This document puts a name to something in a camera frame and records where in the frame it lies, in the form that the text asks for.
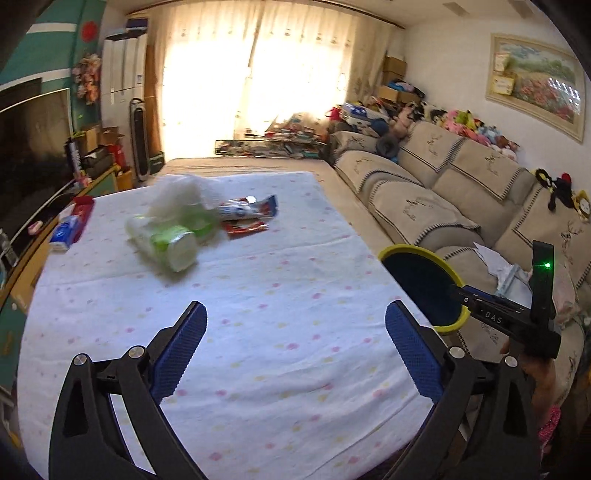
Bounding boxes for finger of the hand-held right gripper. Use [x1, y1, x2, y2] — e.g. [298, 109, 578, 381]
[447, 284, 498, 309]

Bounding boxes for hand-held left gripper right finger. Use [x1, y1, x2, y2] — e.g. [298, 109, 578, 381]
[385, 300, 541, 480]

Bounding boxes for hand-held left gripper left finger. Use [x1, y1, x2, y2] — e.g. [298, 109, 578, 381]
[48, 301, 208, 480]

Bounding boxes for yellow-rimmed black trash bin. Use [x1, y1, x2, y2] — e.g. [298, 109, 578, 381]
[378, 244, 472, 335]

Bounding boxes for green label plastic bottle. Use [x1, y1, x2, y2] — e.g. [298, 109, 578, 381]
[127, 215, 197, 273]

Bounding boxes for clear green plastic cup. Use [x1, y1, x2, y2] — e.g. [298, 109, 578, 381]
[185, 208, 221, 243]

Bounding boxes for red snack wrapper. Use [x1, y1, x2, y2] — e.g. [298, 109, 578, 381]
[222, 219, 269, 239]

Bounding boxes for clear plastic bag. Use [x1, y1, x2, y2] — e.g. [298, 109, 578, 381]
[148, 175, 223, 221]

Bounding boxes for blue white snack wrapper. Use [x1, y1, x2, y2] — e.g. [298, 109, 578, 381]
[217, 195, 280, 220]

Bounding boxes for person's right hand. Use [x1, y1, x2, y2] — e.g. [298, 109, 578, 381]
[501, 339, 557, 409]

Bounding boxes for white crumpled papers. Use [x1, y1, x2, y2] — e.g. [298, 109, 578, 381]
[473, 242, 532, 296]

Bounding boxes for white dotted tablecloth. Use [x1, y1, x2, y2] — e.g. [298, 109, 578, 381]
[16, 172, 445, 480]

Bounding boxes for beige sofa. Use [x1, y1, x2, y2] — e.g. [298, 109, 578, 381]
[328, 120, 591, 416]

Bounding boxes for black yellow plush toy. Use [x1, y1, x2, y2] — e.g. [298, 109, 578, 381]
[533, 168, 590, 214]

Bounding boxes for blue tissue pack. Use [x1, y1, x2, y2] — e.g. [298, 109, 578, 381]
[49, 219, 84, 253]

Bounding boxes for beige floral bed sheet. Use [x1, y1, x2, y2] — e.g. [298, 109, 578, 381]
[159, 157, 393, 259]

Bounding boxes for red pouch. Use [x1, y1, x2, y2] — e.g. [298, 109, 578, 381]
[58, 196, 96, 243]

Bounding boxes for pile of plush toys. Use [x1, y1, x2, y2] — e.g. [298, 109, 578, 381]
[429, 106, 520, 160]

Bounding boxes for tower fan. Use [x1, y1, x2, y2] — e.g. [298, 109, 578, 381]
[130, 98, 151, 182]

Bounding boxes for blue white patterned bag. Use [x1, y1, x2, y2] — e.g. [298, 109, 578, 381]
[342, 104, 376, 121]

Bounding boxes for black cylinder tube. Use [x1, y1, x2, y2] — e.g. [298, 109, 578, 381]
[65, 136, 82, 172]

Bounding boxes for framed flower painting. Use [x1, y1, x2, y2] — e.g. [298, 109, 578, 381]
[485, 33, 585, 144]

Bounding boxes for small open cardboard box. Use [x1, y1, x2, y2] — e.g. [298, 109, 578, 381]
[74, 124, 125, 154]

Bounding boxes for large curved television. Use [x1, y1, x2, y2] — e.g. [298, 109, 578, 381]
[0, 88, 75, 241]

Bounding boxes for stacked cardboard boxes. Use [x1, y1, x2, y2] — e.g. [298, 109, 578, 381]
[383, 56, 408, 86]

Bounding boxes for white standing air conditioner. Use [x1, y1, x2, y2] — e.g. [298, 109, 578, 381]
[102, 32, 149, 139]

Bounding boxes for cream embroidered curtains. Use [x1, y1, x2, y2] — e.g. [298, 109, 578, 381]
[148, 0, 403, 158]

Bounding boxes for smaller black television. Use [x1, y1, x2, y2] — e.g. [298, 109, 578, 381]
[0, 78, 43, 112]

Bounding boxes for artificial flower wall decoration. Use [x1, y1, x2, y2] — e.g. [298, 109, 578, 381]
[71, 53, 102, 105]

